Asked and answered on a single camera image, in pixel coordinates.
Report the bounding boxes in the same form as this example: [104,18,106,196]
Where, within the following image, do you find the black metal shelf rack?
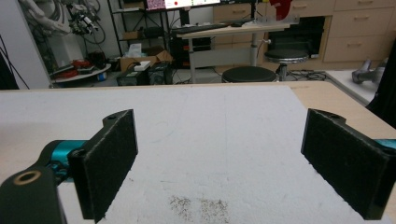
[106,0,172,58]

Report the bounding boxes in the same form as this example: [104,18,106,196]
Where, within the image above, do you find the black keyboard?
[171,23,231,35]

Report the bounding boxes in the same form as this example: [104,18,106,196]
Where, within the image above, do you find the black computer case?
[116,62,174,87]

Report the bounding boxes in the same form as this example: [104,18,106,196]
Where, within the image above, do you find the black floor cables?
[285,69,329,82]

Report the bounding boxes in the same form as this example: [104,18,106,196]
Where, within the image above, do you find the wooden drawer cabinet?
[212,0,396,71]

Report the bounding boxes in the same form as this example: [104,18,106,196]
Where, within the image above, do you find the white foam mat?
[0,84,394,224]

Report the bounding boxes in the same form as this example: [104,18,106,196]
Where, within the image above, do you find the computer monitor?
[144,0,222,12]

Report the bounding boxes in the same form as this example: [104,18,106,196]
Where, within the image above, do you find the red cloth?
[268,0,294,21]

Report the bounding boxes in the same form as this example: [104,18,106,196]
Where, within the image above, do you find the dark curtain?
[365,36,396,129]

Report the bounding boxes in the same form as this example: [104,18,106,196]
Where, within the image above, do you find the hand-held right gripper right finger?
[301,107,396,221]

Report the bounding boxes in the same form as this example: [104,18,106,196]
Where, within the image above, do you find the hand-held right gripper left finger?
[67,108,139,224]

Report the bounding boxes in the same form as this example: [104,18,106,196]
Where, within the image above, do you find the grey metal object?
[351,58,389,85]

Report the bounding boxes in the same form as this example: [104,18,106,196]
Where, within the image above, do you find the round white platform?
[50,58,112,85]

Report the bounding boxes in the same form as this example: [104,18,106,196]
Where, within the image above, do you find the brown cardboard box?
[119,49,174,73]

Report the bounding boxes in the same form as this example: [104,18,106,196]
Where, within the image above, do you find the light wooden standing desk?
[176,21,301,84]

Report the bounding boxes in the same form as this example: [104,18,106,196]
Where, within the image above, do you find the black round stool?
[263,49,310,82]
[221,65,277,84]

